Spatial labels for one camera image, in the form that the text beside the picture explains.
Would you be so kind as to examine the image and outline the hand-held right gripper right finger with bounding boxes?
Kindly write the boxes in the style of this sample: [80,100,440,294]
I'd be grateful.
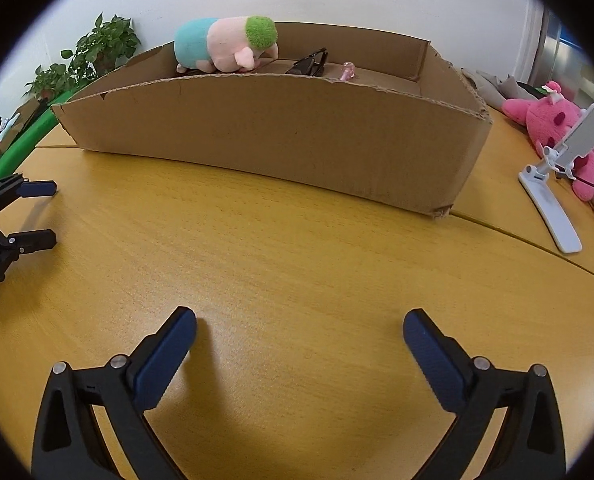
[403,309,568,480]

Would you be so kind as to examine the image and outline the thin black cable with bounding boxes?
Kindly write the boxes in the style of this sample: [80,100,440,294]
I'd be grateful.
[557,170,594,197]

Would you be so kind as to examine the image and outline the grey cloth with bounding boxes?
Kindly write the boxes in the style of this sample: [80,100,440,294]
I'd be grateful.
[459,67,548,106]

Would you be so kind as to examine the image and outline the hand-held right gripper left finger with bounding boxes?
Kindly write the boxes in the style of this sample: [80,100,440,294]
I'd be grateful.
[31,306,198,480]

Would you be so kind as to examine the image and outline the window frame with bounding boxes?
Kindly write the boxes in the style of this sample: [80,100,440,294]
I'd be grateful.
[517,0,578,87]

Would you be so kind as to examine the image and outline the brown cardboard box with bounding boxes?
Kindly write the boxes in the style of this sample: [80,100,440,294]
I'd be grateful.
[51,21,494,221]

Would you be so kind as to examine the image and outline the pink pig plush toy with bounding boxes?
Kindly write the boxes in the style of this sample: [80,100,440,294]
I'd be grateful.
[174,15,279,75]

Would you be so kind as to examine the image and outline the black sunglasses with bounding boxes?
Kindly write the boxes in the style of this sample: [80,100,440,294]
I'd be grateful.
[285,47,329,77]

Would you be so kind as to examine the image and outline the small brown cardboard carton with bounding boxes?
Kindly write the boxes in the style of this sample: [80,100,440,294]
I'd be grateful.
[0,100,40,147]

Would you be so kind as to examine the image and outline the large potted green plant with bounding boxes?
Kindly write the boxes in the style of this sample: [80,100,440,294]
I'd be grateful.
[59,12,142,81]

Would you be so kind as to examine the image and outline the white phone stand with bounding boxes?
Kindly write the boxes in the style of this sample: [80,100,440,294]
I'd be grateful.
[518,103,594,254]

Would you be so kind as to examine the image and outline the bright pink plush toy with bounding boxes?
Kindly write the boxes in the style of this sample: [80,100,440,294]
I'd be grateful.
[502,81,594,202]

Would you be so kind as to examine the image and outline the small potted green plant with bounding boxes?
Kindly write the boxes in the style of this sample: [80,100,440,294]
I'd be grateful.
[24,62,75,101]

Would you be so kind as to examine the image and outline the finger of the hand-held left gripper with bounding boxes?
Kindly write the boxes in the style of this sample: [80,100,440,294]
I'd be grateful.
[0,228,58,267]
[0,173,58,207]

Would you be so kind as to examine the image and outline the green cloth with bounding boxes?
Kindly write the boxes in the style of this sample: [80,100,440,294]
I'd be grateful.
[0,91,60,183]

